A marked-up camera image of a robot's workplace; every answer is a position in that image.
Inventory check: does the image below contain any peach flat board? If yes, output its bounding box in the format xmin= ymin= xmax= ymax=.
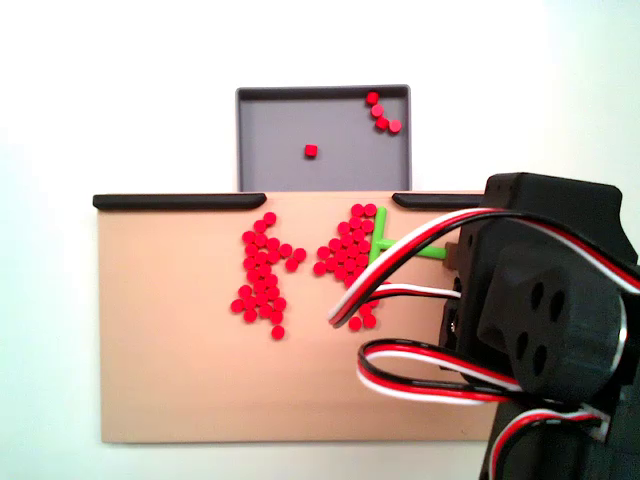
xmin=94 ymin=189 xmax=501 ymax=445

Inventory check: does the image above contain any red white black servo cable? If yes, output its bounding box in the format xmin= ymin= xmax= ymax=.
xmin=327 ymin=206 xmax=640 ymax=331
xmin=357 ymin=338 xmax=611 ymax=480

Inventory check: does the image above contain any black guard strip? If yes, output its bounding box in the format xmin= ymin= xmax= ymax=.
xmin=92 ymin=193 xmax=268 ymax=211
xmin=392 ymin=192 xmax=486 ymax=211

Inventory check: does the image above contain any grey tray container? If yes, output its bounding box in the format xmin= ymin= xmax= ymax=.
xmin=234 ymin=83 xmax=413 ymax=193

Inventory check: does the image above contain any green T pusher brown handle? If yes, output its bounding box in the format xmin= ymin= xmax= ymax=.
xmin=367 ymin=206 xmax=465 ymax=275

